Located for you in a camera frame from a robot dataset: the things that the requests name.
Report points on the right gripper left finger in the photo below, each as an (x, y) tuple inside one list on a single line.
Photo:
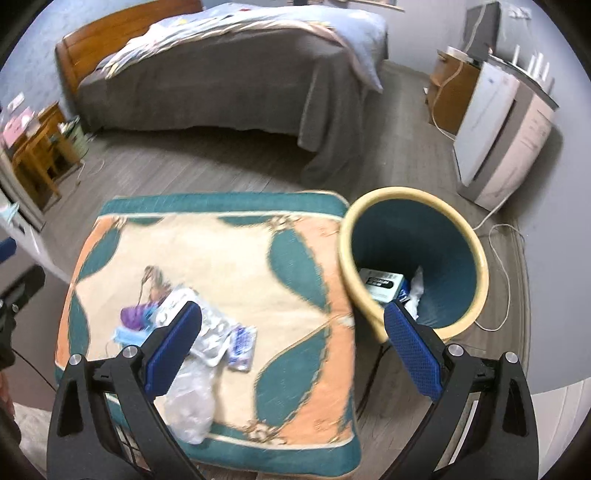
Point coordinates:
[(83, 443)]

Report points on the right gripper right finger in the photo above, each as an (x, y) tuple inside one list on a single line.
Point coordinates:
[(502, 440)]

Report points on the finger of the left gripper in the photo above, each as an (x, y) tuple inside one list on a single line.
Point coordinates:
[(8, 248)]

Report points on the clear plastic bag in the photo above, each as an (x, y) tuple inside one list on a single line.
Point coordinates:
[(189, 404)]

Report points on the light blue face mask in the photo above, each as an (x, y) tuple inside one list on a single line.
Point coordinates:
[(125, 335)]

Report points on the blue pill blister pack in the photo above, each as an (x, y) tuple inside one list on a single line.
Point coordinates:
[(213, 338)]

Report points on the small blue white packet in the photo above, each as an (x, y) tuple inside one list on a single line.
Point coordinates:
[(241, 348)]

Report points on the white blue box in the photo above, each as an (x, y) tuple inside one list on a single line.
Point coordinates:
[(384, 287)]

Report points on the small trash bucket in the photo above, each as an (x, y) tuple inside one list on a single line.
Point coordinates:
[(72, 130)]

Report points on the yellow teal trash bin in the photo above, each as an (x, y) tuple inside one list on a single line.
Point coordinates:
[(403, 230)]

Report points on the wooden bedside table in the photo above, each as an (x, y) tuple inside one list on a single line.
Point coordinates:
[(42, 157)]

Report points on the pink box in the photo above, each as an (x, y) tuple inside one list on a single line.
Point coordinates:
[(17, 126)]

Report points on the wooden headboard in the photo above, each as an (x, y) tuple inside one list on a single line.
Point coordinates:
[(78, 53)]

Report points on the teal orange beige rug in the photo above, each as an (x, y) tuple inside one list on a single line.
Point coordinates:
[(267, 385)]

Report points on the bed with grey cover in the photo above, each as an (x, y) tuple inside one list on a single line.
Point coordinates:
[(303, 71)]

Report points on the white grey cabinet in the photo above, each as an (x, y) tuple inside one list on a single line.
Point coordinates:
[(507, 123)]

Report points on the wooden cabinet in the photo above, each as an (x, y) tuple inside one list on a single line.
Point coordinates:
[(450, 90)]

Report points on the black television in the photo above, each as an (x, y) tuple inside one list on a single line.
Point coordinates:
[(481, 30)]

